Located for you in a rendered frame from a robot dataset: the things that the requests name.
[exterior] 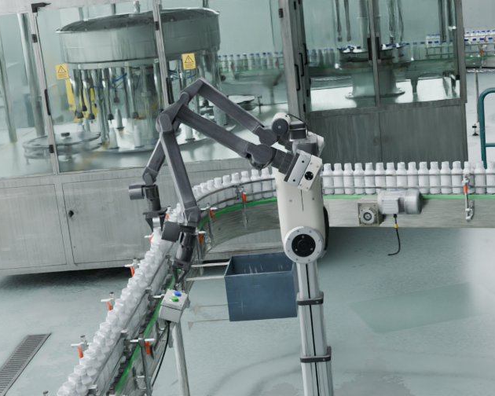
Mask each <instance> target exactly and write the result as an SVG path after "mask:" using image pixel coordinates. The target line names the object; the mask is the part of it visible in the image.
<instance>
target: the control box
mask: <svg viewBox="0 0 495 396"><path fill-rule="evenodd" d="M173 292H174V290H171V289H168V290H167V293H166V295H165V296H164V298H163V301H162V305H161V307H160V311H159V318H162V319H165V320H167V325H166V327H165V329H164V330H163V332H162V334H161V336H160V337H159V339H158V341H157V342H156V343H153V346H152V355H153V360H154V359H155V357H156V350H157V348H158V346H159V344H160V343H161V341H162V339H163V337H164V336H165V334H166V332H167V341H166V346H165V349H164V352H163V356H162V359H161V362H160V364H159V368H158V371H157V373H156V377H155V379H154V380H153V382H152V386H151V387H153V385H154V383H155V381H156V378H157V376H158V373H159V371H160V367H161V365H162V362H163V358H164V355H165V353H166V349H167V344H168V339H169V334H170V323H171V322H172V321H173V322H177V323H179V321H180V319H181V317H182V314H183V312H184V310H185V304H186V301H187V298H188V294H186V293H183V292H181V295H175V294H173ZM171 296H175V297H177V298H178V301H174V300H172V299H171ZM167 330H168V331H167Z"/></svg>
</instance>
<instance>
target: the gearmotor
mask: <svg viewBox="0 0 495 396"><path fill-rule="evenodd" d="M422 209H423V196H422V193H421V191H419V190H387V191H385V190H382V192H379V195H378V196H363V197H361V198H359V199H358V201H357V218H358V226H365V227H380V224H381V223H382V222H384V215H393V216H394V220H395V228H396V232H397V236H398V251H397V252H396V253H394V254H388V255H396V254H397V253H398V252H399V251H400V247H401V245H400V239H399V235H398V224H397V219H396V218H397V217H398V216H397V215H419V214H420V213H421V212H422Z"/></svg>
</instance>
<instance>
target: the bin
mask: <svg viewBox="0 0 495 396"><path fill-rule="evenodd" d="M221 265H228V266H227V268H226V271H225V274H224V276H216V277H194V278H186V281H198V280H208V279H219V278H225V289H226V296H227V303H228V304H218V305H207V306H228V310H229V318H226V319H214V320H203V321H225V320H229V322H230V321H253V320H265V319H277V318H289V317H297V315H298V308H299V306H298V305H297V302H296V299H297V294H298V293H299V279H298V270H297V262H294V261H292V260H291V259H290V258H289V257H288V256H287V255H286V254H285V252H284V251H280V252H269V253H258V254H248V255H231V257H230V260H229V262H221V263H210V264H199V265H192V266H191V267H201V266H221ZM200 307H206V306H194V312H195V315H196V314H197V312H198V310H199V308H200ZM203 321H188V326H189V331H190V329H191V327H192V326H193V323H194V322H203Z"/></svg>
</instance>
